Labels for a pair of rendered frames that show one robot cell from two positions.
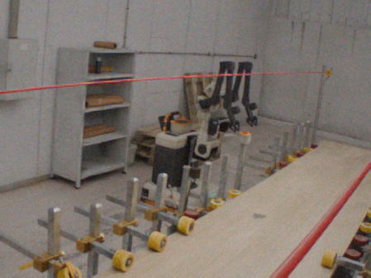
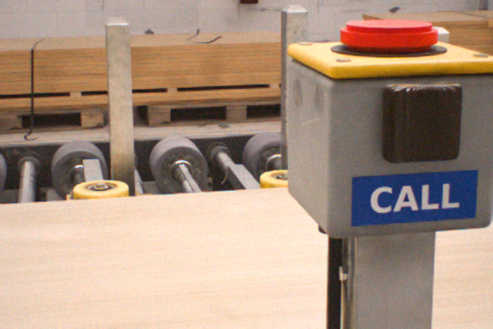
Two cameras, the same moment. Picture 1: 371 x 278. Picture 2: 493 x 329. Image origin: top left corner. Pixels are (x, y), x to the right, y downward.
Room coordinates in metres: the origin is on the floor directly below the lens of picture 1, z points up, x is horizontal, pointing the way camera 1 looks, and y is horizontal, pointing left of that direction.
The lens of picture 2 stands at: (3.42, -0.49, 1.27)
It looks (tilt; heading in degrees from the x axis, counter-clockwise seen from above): 14 degrees down; 224
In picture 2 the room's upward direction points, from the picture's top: straight up
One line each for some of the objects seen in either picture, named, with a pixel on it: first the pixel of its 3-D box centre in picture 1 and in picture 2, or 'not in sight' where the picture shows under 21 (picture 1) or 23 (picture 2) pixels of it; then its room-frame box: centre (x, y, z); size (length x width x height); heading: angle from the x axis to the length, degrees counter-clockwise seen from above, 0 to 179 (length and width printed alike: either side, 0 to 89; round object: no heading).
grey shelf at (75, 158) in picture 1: (93, 113); not in sight; (5.49, 0.54, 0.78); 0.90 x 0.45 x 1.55; 145
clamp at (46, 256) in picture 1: (49, 260); not in sight; (1.63, 0.30, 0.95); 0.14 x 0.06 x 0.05; 145
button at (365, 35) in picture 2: not in sight; (388, 44); (3.09, -0.72, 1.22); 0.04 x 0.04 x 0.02
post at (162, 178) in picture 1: (157, 218); not in sight; (2.27, -0.14, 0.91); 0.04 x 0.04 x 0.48; 55
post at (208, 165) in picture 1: (203, 200); not in sight; (2.68, -0.42, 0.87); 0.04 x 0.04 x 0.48; 55
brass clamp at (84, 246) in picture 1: (90, 242); not in sight; (1.84, 0.16, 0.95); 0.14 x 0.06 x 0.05; 145
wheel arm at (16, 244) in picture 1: (26, 250); not in sight; (1.69, 0.41, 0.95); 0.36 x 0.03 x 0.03; 55
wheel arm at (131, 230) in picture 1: (114, 222); not in sight; (2.06, 0.07, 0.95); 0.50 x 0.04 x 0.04; 55
